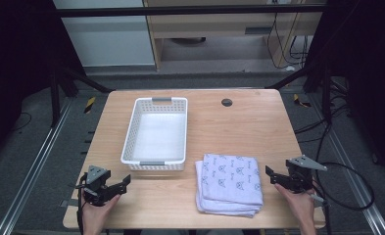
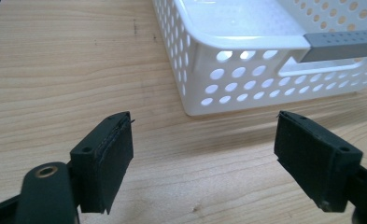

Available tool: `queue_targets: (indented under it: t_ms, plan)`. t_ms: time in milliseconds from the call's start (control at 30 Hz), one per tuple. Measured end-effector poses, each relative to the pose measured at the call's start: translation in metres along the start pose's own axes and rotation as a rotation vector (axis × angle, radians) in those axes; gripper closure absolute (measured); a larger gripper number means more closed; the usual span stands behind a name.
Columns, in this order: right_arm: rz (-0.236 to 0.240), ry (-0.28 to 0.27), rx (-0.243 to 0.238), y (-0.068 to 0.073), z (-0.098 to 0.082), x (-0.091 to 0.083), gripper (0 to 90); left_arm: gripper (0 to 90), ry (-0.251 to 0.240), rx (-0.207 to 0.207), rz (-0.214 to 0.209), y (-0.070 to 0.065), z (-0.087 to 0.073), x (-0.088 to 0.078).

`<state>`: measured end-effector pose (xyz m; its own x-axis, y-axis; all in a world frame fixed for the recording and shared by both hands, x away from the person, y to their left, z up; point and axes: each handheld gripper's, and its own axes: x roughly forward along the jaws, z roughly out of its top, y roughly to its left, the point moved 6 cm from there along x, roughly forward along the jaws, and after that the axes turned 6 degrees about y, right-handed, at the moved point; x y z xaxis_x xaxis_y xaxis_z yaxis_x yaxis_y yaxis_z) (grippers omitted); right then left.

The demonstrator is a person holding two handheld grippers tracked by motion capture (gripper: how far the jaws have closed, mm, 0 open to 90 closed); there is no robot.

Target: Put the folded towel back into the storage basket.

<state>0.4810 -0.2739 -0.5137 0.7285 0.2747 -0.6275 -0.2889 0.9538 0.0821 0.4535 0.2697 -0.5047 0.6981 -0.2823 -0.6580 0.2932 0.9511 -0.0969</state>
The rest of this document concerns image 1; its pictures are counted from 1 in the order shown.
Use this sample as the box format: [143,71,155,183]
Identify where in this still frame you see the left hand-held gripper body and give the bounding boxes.
[80,164,116,208]

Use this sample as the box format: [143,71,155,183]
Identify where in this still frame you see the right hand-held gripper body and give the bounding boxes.
[285,154,329,194]

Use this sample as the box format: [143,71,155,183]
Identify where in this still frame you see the person's right hand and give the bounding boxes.
[273,182,317,226]

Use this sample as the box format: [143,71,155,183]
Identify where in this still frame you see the person's left hand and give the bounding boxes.
[80,191,121,229]

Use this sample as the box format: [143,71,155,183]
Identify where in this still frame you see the folded light purple towel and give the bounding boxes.
[194,153,265,219]

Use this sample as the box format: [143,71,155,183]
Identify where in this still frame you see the white plastic basket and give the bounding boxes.
[120,96,189,172]

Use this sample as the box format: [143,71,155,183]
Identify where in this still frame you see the yellow black tape marker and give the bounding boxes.
[83,96,97,115]
[293,93,313,109]

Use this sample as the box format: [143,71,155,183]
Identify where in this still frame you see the black metal stand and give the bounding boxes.
[48,64,116,129]
[265,62,334,124]

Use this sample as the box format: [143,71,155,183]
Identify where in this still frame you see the white cabinet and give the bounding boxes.
[52,0,157,69]

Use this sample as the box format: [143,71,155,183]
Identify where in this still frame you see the light wooden desk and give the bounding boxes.
[142,0,325,71]

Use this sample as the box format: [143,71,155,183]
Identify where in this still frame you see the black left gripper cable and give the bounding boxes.
[75,173,88,235]

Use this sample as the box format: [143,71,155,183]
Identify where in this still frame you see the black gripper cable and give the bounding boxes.
[311,162,376,235]
[75,173,88,235]

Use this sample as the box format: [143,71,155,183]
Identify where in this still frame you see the aluminium floor rail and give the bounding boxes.
[0,97,74,235]
[311,94,385,235]

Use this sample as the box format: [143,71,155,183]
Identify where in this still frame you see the black floor cables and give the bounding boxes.
[293,77,355,165]

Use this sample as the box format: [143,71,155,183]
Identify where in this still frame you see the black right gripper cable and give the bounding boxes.
[311,162,376,235]

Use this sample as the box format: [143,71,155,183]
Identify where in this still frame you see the black hanging cables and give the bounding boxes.
[265,12,312,71]

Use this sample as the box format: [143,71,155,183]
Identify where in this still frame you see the black horizontal frame bar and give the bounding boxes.
[54,3,328,18]

